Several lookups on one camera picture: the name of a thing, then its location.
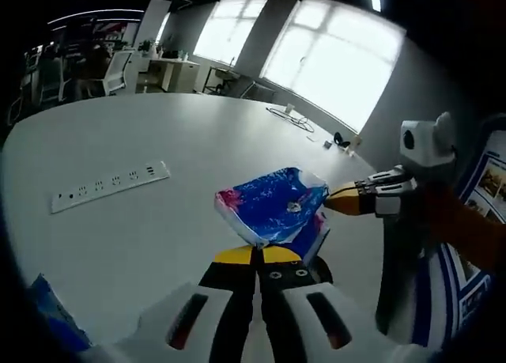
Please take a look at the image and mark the thin white cable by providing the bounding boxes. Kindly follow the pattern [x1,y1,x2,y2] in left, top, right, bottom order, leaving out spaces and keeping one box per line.
[266,105,315,133]

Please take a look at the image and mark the grey office chair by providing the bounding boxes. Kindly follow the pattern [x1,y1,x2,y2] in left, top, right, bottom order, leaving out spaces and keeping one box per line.
[38,56,69,104]

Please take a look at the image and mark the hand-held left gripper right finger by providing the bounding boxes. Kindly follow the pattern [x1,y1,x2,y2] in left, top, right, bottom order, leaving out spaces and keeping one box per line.
[257,247,402,363]

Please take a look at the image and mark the white mesh office chair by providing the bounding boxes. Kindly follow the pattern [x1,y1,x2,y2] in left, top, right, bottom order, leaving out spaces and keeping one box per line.
[103,48,136,96]

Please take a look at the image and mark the long ceiling light strip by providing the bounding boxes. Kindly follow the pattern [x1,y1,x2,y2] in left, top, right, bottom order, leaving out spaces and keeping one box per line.
[47,8,145,26]

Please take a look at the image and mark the potted plants and vases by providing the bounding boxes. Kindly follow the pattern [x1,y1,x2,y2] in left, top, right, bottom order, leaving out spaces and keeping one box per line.
[138,38,164,59]

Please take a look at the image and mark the small window desk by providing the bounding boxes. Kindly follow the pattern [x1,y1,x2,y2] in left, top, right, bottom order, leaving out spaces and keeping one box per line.
[203,65,255,98]

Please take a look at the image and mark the pale blue tissue packet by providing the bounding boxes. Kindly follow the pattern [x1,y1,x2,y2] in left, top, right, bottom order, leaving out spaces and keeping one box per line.
[26,273,93,353]

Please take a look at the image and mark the white built-in power strip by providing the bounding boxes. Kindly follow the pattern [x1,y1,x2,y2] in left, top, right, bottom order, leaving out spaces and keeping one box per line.
[50,160,172,215]

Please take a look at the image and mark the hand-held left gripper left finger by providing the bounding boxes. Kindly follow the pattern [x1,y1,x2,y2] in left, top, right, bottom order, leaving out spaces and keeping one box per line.
[112,247,259,363]

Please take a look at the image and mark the blue pink tissue packet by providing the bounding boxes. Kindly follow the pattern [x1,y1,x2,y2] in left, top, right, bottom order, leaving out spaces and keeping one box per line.
[214,165,332,270]

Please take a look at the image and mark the white cabinet desk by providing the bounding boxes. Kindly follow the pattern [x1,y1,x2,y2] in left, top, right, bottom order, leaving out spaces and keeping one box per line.
[148,58,201,95]

